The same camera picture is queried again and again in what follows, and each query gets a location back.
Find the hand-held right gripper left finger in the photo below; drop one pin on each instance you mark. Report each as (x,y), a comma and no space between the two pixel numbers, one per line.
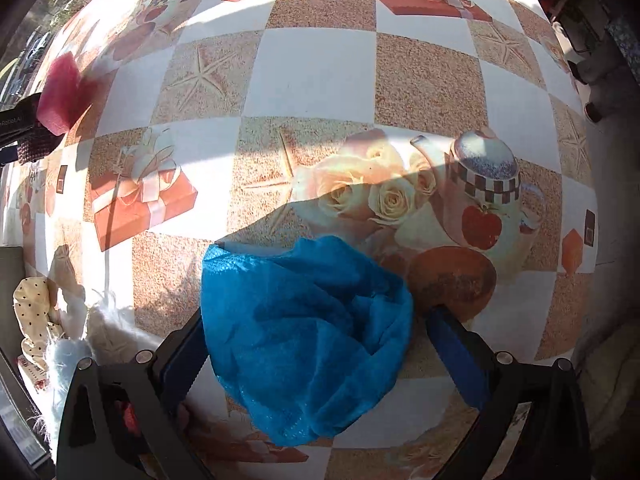
(175,365)

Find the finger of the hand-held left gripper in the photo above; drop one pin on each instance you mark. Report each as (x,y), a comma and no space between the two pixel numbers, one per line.
(35,146)

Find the pink sponge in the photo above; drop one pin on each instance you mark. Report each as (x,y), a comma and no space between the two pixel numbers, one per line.
(62,95)

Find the light blue fluffy scrunchie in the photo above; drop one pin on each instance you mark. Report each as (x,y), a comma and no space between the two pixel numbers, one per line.
(105,330)

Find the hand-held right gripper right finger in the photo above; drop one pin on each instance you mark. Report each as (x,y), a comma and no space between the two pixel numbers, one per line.
(457,355)

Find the checkered printed tablecloth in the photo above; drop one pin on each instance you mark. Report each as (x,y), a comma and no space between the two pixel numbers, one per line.
(325,75)

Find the blue crinkled cloth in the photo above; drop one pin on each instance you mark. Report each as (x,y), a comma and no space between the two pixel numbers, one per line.
(300,340)

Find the cream polka dot scrunchie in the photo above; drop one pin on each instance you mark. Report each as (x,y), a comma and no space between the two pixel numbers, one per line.
(32,310)

